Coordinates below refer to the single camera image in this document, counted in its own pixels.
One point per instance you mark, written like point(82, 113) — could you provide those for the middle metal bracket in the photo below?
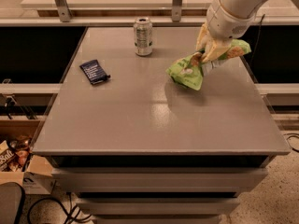
point(176, 10)

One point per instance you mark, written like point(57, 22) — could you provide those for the dark blue rxbar wrapper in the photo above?
point(94, 72)

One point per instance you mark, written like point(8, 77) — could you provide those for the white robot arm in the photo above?
point(226, 20)

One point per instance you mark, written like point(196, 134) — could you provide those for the grey drawer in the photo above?
point(159, 179)
point(111, 207)

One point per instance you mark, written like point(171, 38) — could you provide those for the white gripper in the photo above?
point(224, 24)

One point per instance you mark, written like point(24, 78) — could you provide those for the green rice chip bag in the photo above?
point(190, 71)

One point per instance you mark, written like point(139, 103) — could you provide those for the silver green soda can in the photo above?
point(143, 36)

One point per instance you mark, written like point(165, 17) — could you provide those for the lower grey drawer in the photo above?
point(111, 207)

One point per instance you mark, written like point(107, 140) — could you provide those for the cardboard box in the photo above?
point(36, 178)

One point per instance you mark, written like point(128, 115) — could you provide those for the metal bracket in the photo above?
point(63, 10)
point(176, 10)

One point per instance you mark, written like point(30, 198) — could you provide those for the upper grey drawer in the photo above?
point(159, 179)

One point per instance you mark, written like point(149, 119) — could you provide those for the brown snack bag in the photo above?
point(14, 154)

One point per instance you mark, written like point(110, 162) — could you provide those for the left metal bracket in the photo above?
point(63, 10)

